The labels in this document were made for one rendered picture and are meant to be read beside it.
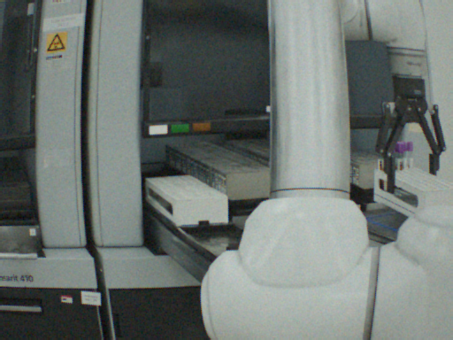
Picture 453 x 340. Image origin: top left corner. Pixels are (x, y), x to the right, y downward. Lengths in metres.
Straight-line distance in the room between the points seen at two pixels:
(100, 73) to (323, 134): 0.98
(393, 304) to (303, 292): 0.12
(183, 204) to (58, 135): 0.33
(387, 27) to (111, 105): 0.65
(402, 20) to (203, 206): 0.57
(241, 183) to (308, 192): 1.00
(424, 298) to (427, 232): 0.09
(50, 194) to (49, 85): 0.24
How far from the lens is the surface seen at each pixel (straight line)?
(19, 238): 2.08
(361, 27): 1.87
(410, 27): 1.87
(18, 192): 2.14
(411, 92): 1.88
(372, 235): 1.90
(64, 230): 2.18
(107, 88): 2.16
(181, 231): 1.96
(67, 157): 2.15
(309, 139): 1.24
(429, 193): 1.76
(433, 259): 1.18
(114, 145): 2.17
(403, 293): 1.18
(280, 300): 1.19
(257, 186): 2.24
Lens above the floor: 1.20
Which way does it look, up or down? 8 degrees down
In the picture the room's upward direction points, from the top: 1 degrees counter-clockwise
